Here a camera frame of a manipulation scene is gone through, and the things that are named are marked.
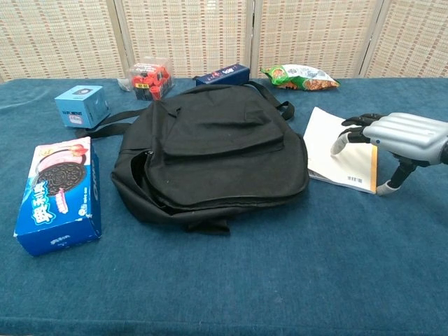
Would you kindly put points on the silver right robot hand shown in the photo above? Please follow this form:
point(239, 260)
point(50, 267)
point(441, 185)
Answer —
point(406, 134)

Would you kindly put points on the white and yellow notebook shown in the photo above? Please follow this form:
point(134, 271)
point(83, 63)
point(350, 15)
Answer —
point(350, 166)

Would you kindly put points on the black backpack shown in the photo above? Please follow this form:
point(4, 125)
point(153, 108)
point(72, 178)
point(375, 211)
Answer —
point(224, 157)

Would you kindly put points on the green snack bag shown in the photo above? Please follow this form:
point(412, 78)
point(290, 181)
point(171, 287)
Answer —
point(301, 78)

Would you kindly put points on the blue table cloth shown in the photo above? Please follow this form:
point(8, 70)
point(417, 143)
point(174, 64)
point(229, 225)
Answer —
point(280, 262)

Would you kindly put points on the dark blue long box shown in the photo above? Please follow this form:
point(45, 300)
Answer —
point(224, 75)

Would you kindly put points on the woven folding screen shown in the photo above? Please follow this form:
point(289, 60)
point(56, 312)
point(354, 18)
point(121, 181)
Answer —
point(196, 35)

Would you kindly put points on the red snack packet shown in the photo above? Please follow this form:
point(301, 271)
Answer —
point(150, 78)

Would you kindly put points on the small clear plastic packet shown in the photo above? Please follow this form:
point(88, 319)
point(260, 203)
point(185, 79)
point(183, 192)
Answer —
point(123, 84)

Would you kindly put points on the light blue cube box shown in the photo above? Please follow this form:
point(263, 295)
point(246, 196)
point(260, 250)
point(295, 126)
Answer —
point(82, 105)

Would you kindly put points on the blue oreo cookie box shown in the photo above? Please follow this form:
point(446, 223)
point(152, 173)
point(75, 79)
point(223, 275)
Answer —
point(59, 196)

